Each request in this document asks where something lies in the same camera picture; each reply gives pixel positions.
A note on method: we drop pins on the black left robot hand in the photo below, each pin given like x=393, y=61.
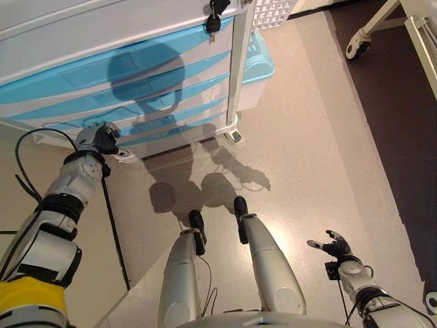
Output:
x=100, y=138

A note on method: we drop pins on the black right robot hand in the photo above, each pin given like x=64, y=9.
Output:
x=338, y=247

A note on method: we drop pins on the blue white cart drawer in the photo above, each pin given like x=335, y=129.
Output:
x=211, y=83
x=211, y=63
x=85, y=73
x=213, y=104
x=213, y=119

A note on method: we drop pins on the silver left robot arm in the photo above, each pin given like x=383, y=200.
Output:
x=68, y=184

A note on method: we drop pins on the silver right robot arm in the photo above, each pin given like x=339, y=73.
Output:
x=355, y=273

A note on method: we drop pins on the cart caster wheel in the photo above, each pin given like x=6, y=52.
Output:
x=123, y=154
x=235, y=136

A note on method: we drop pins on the silver right robot leg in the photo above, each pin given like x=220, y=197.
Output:
x=269, y=259

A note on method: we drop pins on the black floor edge strip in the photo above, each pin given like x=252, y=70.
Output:
x=114, y=232

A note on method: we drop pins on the grey robot torso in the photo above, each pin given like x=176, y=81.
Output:
x=259, y=321

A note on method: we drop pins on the bed caster wheel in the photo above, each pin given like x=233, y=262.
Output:
x=356, y=46
x=432, y=302

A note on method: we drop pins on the white medical cart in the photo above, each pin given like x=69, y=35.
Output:
x=102, y=27

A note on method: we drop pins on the black key bunch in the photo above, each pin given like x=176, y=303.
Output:
x=213, y=24

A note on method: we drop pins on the blue lidded waste bin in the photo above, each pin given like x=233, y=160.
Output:
x=259, y=68

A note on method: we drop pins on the perforated white side shelf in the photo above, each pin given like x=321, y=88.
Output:
x=273, y=13

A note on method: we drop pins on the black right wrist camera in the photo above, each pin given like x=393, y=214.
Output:
x=332, y=270

